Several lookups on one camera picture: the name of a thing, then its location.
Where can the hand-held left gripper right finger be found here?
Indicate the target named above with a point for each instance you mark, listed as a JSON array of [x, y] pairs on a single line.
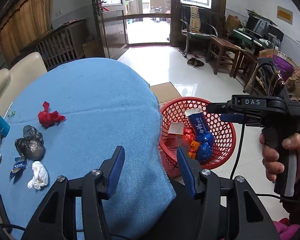
[[186, 170]]

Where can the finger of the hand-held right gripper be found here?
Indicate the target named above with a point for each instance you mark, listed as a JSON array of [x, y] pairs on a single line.
[[216, 107], [231, 117]]

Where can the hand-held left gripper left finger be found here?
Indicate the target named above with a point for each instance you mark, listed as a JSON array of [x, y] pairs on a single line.
[[115, 170]]

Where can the red plastic basket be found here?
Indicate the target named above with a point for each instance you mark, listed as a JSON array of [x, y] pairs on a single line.
[[222, 140]]

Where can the blue toothpaste box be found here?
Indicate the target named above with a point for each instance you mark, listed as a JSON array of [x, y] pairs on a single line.
[[197, 122]]

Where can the blue plastic bag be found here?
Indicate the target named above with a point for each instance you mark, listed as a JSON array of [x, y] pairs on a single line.
[[205, 145]]

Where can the red plastic bag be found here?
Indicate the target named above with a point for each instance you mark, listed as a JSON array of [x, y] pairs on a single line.
[[188, 135]]

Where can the yellow white red box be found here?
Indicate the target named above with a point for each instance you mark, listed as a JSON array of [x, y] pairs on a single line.
[[176, 128]]

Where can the white tissue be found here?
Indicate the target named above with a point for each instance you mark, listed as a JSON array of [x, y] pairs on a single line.
[[38, 176]]

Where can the red plastic scrap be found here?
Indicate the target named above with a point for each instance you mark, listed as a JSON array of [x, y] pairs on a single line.
[[48, 118]]

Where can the black plastic bag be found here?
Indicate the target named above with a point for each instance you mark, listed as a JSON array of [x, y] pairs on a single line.
[[31, 147]]

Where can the blue sachet wrapper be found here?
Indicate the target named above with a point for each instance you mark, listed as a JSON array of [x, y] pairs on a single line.
[[17, 168]]

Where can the person's right hand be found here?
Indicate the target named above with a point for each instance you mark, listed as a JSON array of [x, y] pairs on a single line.
[[271, 155]]

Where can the purple bag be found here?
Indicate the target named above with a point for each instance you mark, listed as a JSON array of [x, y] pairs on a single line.
[[283, 67]]

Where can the brown slipper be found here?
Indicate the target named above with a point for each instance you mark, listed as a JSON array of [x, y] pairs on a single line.
[[191, 61], [199, 64]]

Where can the wooden stool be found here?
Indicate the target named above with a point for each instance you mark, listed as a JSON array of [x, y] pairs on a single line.
[[245, 62], [222, 47]]

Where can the large cardboard box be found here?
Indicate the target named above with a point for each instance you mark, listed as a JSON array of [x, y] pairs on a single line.
[[165, 91]]

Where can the green topped desk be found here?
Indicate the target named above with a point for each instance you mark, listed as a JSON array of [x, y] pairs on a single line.
[[250, 38]]

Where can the black monitor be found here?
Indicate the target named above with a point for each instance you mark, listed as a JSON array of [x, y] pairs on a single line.
[[257, 25]]

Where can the blue tablecloth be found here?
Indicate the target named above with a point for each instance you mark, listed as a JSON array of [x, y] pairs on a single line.
[[90, 92]]

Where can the plaid towel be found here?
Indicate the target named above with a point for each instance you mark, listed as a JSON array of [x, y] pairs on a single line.
[[194, 20]]

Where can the pink cloth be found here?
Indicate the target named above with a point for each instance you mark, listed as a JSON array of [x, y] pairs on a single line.
[[287, 230]]

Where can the green candy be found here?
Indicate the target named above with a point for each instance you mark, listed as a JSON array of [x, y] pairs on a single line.
[[11, 113]]

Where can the thin white stick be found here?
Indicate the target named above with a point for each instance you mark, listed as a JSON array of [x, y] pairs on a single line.
[[7, 111]]

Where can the teal thermos bottle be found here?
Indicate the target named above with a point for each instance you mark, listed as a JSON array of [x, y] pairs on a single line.
[[0, 123]]

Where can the brown wooden door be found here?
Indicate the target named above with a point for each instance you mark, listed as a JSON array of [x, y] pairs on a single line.
[[113, 32]]

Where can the wooden slatted crib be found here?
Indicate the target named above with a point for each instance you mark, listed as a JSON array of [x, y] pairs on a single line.
[[57, 45]]

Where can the beige leather sofa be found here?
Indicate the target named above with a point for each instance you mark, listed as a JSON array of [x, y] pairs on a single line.
[[22, 67]]

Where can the yellow curtain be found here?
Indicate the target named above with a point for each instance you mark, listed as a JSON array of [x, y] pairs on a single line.
[[22, 22]]

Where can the metal frame chair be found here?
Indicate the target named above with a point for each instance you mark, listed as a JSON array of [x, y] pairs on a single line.
[[210, 22]]

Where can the yellow wall sign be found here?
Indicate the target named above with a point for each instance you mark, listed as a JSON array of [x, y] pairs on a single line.
[[284, 15]]

